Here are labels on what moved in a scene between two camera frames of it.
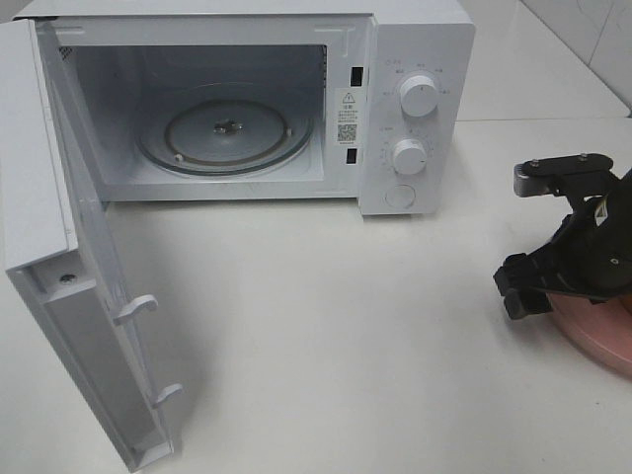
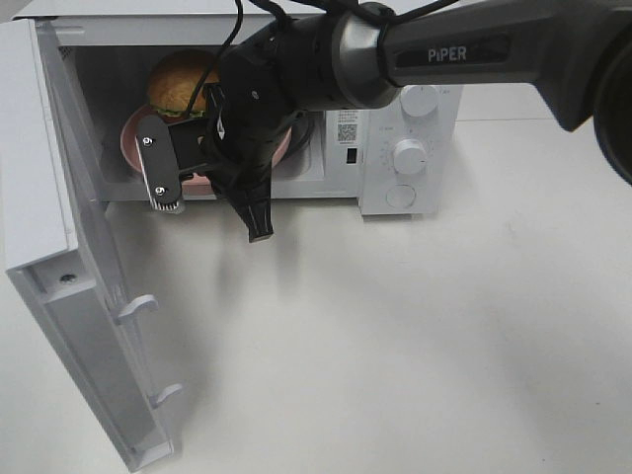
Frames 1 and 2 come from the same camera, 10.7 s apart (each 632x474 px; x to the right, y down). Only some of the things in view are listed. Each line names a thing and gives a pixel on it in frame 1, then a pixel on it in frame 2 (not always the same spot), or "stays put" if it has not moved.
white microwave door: (58, 249) stays put
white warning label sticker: (347, 117) stays put
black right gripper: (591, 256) -> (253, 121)
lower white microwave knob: (409, 157) stays put
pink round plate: (601, 331) -> (131, 155)
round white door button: (400, 196) stays put
